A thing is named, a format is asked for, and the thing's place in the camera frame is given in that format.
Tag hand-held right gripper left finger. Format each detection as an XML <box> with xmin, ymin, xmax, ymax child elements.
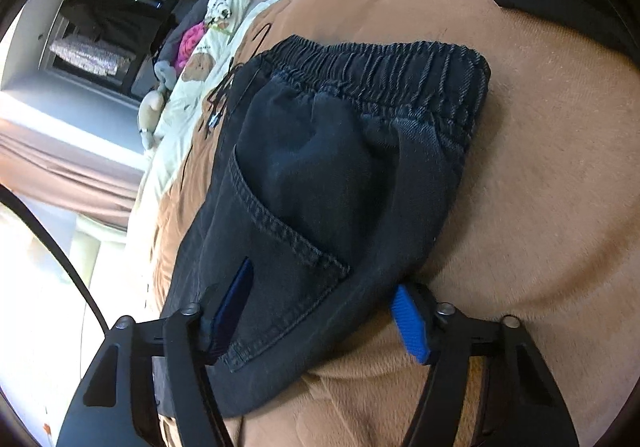
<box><xmin>56</xmin><ymin>257</ymin><xmax>256</xmax><ymax>447</ymax></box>

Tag black denim pants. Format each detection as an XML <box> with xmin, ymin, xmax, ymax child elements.
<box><xmin>160</xmin><ymin>34</ymin><xmax>493</xmax><ymax>420</ymax></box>

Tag open wardrobe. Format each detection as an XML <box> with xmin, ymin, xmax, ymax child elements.
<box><xmin>40</xmin><ymin>0</ymin><xmax>201</xmax><ymax>100</ymax></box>

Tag pleated curtain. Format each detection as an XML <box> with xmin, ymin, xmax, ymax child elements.
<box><xmin>0</xmin><ymin>120</ymin><xmax>148</xmax><ymax>228</ymax></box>

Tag beige plush toy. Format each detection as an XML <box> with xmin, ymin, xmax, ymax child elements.
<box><xmin>137</xmin><ymin>62</ymin><xmax>178</xmax><ymax>150</ymax></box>

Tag thick black cable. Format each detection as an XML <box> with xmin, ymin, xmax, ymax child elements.
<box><xmin>0</xmin><ymin>184</ymin><xmax>108</xmax><ymax>333</ymax></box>

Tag pink cloth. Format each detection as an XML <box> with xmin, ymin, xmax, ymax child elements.
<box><xmin>175</xmin><ymin>22</ymin><xmax>208</xmax><ymax>70</ymax></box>

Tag cream printed blanket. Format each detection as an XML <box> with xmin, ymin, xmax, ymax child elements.
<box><xmin>127</xmin><ymin>0</ymin><xmax>291</xmax><ymax>248</ymax></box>

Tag brown fleece blanket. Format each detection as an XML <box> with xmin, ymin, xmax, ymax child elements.
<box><xmin>135</xmin><ymin>0</ymin><xmax>640</xmax><ymax>447</ymax></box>

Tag floral white cloth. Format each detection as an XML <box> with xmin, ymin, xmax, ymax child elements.
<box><xmin>207</xmin><ymin>0</ymin><xmax>251</xmax><ymax>35</ymax></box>

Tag grey pillow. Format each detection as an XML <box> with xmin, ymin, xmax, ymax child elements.
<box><xmin>165</xmin><ymin>0</ymin><xmax>231</xmax><ymax>63</ymax></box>

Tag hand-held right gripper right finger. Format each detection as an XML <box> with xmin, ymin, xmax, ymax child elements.
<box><xmin>392</xmin><ymin>283</ymin><xmax>581</xmax><ymax>447</ymax></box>

